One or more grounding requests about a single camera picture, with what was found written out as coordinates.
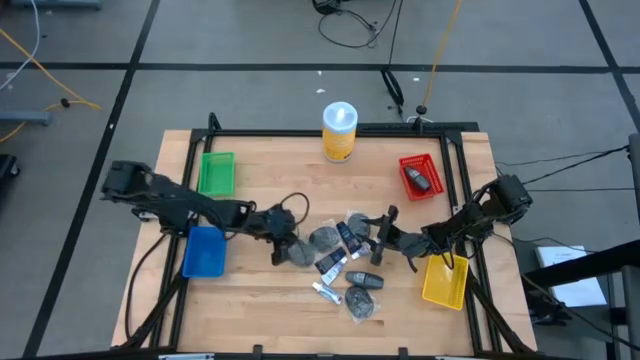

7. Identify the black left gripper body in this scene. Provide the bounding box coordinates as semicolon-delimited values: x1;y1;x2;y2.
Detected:
259;203;302;246

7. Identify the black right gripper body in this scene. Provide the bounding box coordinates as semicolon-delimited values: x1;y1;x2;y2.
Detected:
370;204;407;265

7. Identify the grey sponge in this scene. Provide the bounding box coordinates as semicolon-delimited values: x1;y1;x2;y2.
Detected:
307;219;342;254
342;284;381;326
344;209;374;241
287;239;317;269

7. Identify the navy tube with white cap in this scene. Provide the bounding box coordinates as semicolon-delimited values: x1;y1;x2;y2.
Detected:
335;221;372;261

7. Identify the dark grey deodorant stick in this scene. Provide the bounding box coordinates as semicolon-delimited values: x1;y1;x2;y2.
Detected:
403;165;432;194
344;270;385;291

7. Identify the navy blue tube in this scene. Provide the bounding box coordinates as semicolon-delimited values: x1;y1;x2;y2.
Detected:
314;246;348;275

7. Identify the small white tube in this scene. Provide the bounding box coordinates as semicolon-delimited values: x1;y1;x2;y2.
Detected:
320;256;350;287

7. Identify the white toothpaste tube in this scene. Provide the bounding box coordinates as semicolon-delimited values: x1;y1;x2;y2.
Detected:
311;281;344;306

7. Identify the yellow plastic basket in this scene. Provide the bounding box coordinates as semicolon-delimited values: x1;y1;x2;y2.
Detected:
421;253;470;312

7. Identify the blue plastic basket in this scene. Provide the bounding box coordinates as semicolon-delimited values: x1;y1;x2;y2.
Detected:
181;225;229;279

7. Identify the red plastic basket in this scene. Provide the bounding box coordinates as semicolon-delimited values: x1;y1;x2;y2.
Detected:
398;152;445;202

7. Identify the green plastic basket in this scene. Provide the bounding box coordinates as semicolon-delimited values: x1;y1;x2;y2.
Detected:
196;151;237;198

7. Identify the yellow wipes canister white lid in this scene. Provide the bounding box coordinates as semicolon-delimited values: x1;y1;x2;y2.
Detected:
321;101;359;164

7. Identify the white paper box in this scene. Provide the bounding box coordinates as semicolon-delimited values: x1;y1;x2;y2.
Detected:
534;244;609;309

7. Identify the black overhead beam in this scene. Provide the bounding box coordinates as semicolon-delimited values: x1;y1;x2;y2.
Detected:
519;238;640;289

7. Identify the black floor device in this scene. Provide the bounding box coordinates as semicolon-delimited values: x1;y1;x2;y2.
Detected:
312;0;346;15

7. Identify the grey furniture foot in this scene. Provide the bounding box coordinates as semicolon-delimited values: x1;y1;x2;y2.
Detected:
0;110;54;126

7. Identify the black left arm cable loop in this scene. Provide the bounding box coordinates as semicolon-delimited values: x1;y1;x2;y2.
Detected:
278;191;311;227

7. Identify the black aluminium table frame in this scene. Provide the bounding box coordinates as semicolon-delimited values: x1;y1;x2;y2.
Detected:
110;112;539;360

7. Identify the black post knob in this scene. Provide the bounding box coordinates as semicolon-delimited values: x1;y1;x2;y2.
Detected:
407;103;437;125

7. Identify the black left base cable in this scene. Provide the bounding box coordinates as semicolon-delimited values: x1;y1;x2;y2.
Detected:
123;230;171;344

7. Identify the black looped floor cable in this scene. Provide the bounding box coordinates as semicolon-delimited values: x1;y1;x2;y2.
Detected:
312;0;401;50

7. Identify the orange hanging cable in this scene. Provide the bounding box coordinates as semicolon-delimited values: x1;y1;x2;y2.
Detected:
422;0;464;109

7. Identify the black thin floor cable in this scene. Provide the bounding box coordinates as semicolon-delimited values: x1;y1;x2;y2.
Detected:
494;144;631;169

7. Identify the grey metal post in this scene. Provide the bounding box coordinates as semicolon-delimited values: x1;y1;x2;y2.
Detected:
628;132;640;224

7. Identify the yellow floor cable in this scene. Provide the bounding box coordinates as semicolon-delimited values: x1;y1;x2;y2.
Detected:
0;27;104;144

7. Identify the white floor cable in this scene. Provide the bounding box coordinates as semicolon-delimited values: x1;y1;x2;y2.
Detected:
0;0;42;94

